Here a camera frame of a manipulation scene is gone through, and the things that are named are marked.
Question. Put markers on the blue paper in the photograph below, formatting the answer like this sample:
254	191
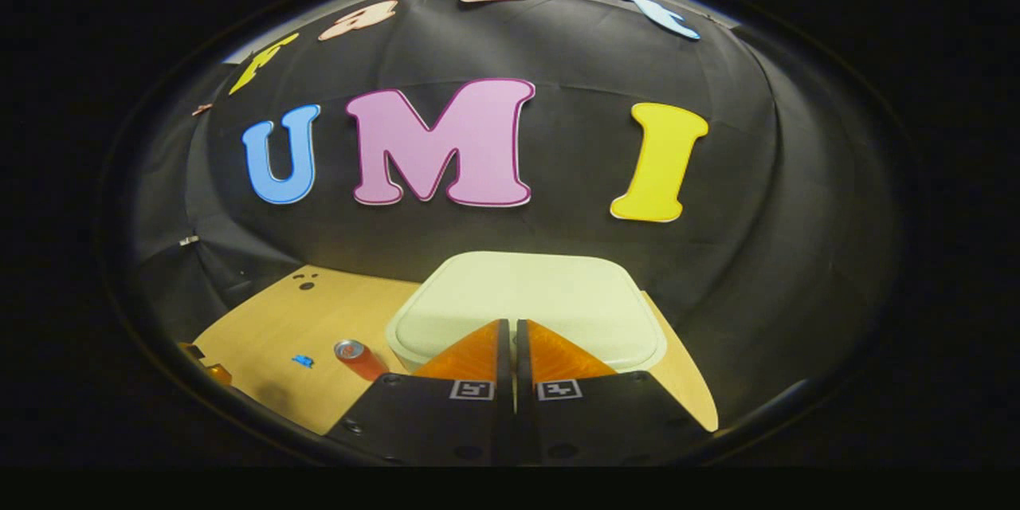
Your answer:
302	361

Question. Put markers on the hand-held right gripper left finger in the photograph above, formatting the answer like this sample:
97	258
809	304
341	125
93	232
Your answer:
446	426

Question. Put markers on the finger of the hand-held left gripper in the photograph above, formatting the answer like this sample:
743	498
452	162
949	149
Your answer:
215	373

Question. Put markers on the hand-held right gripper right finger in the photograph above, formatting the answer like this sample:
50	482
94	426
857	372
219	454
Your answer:
590	426

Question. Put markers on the wooden desktop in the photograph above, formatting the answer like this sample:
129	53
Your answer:
263	335

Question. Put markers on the cream desktop garbage bin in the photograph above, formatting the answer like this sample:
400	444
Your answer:
526	295

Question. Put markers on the red clip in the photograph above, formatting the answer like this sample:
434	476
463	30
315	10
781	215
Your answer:
202	108

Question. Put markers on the orange pop can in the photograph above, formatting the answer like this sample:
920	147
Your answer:
362	362

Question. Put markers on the black backdrop cloth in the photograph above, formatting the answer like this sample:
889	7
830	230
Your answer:
574	56

